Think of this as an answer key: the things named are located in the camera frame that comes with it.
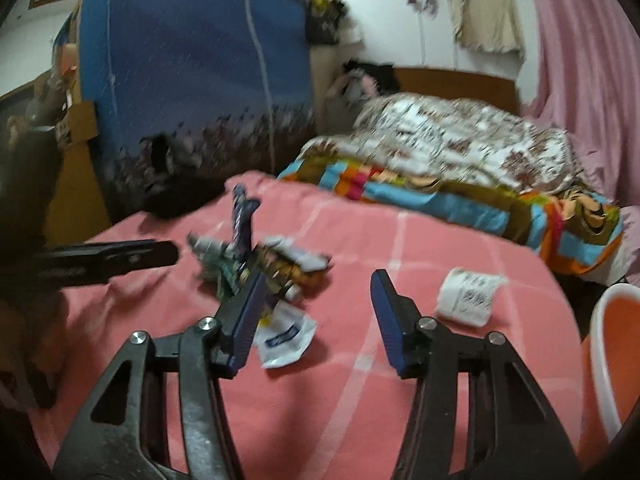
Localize cardboard box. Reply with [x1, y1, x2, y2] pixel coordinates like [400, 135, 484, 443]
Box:
[55, 100, 98, 146]

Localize white sachet with blue label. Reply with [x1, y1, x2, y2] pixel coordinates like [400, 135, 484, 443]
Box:
[252, 305, 318, 370]

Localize pink checked bed sheet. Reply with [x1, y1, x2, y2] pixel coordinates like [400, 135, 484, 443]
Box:
[30, 170, 601, 480]

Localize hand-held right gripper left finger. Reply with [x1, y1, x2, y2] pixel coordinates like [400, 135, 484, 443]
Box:
[52, 265, 268, 480]

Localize hanging bags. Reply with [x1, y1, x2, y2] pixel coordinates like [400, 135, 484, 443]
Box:
[305, 0, 351, 46]

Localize dark cloth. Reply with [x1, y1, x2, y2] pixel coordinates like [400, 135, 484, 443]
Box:
[142, 132, 226, 218]

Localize white printed paper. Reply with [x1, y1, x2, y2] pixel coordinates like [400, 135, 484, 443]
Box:
[434, 267, 506, 328]

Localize floral brown white quilt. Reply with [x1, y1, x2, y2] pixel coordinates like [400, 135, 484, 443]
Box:
[300, 92, 586, 196]

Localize yellow brown wrapper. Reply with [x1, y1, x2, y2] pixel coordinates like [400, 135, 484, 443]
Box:
[255, 242, 311, 301]

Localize white wrapper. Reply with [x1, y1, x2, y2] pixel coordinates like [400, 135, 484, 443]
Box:
[265, 235, 333, 273]

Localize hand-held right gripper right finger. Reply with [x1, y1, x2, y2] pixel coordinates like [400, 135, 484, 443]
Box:
[370, 269, 586, 480]

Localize pile of clothes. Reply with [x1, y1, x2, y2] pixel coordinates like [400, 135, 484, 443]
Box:
[325, 59, 396, 106]

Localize wooden headboard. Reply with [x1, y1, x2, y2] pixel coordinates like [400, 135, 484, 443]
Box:
[392, 67, 521, 116]

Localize wooden cabinet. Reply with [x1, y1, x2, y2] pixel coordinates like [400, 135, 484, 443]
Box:
[45, 135, 113, 246]

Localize blue purple wrapper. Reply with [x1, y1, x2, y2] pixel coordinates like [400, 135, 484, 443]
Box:
[230, 184, 262, 256]

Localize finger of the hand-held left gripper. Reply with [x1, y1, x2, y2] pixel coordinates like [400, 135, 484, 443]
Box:
[32, 240, 180, 288]

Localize beige hanging towel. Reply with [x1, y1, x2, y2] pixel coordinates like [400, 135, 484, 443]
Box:
[447, 0, 526, 53]

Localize orange bucket with white rim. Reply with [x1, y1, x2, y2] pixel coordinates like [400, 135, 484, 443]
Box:
[590, 282, 640, 448]

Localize pink curtain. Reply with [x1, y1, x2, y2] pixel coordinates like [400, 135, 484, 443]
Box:
[520, 0, 640, 286]

